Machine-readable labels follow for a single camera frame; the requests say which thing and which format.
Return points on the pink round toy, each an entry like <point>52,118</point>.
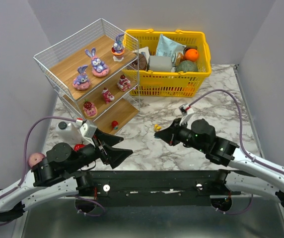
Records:
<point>35,158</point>

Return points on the red bear toy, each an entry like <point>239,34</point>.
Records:
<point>107,96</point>

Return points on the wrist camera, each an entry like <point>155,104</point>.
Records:
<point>87,131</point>
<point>187,112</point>

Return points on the light blue snack bag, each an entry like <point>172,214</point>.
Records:
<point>169,48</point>

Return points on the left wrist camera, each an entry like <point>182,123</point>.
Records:
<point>87,131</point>

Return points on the purple bunny donut toy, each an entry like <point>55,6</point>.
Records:
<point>99,68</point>

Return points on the grey box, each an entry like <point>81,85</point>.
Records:
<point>159,64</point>

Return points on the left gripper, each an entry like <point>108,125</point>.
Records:
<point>102,150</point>

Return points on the small red apple toy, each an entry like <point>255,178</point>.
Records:
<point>115,125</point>

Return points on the red strawberry cake toy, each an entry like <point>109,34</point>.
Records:
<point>124,83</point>

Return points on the brown round container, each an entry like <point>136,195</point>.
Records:
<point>139,64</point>

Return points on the green melon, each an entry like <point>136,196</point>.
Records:
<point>186,66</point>

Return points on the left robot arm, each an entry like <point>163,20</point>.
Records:
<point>59,174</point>

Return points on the red bell pepper toy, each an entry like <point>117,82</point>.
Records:
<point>78,147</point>

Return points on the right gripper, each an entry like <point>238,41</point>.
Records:
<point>177,132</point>

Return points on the small yellow minion toy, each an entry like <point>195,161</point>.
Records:
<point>157,128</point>

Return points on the purple pink donut toy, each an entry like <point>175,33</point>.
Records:
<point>81,82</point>

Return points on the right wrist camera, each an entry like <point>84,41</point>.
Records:
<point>187,112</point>

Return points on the white wire wooden shelf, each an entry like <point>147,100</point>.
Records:
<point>59,63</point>

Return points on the pink strawberry donut toy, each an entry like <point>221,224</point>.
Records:
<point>90,110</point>

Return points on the purple bunny sundae toy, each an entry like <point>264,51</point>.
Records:
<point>118,48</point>

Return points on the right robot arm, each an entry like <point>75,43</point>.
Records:
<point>250,174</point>

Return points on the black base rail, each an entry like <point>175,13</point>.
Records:
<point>152,188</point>

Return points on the white bottle black cap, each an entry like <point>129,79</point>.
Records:
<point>68,133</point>

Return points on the orange fruit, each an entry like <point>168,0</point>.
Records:
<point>191,55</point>

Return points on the yellow plastic basket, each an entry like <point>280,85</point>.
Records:
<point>168,84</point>

